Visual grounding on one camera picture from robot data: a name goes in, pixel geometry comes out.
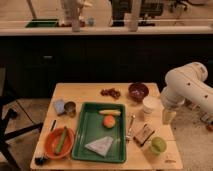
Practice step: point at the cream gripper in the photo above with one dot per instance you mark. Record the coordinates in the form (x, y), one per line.
(168, 116)

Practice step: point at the dark red bowl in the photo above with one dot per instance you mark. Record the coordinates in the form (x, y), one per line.
(138, 91)

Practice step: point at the green plastic tray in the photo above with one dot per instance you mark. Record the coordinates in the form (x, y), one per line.
(90, 128)

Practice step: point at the green bin in background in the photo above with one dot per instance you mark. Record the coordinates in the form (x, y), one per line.
(37, 23)

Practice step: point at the black marker pen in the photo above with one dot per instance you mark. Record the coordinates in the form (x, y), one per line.
(53, 125)

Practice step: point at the green cucumber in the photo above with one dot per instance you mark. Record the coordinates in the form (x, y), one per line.
(61, 142)

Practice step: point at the metal spoon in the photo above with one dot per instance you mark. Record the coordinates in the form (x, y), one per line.
(129, 132)

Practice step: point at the green plastic cup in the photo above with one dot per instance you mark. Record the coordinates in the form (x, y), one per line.
(158, 145)

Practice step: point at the wooden folding table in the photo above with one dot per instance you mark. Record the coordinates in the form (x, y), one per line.
(137, 158)

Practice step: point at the black and white brush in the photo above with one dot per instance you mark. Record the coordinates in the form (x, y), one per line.
(40, 158)

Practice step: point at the small metal cup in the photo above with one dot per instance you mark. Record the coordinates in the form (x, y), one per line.
(70, 108)

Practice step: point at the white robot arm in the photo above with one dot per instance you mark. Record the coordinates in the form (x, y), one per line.
(186, 83)

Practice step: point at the orange peach fruit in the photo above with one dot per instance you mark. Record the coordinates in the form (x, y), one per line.
(109, 121)

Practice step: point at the orange plastic bowl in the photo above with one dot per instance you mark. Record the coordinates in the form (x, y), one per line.
(52, 140)

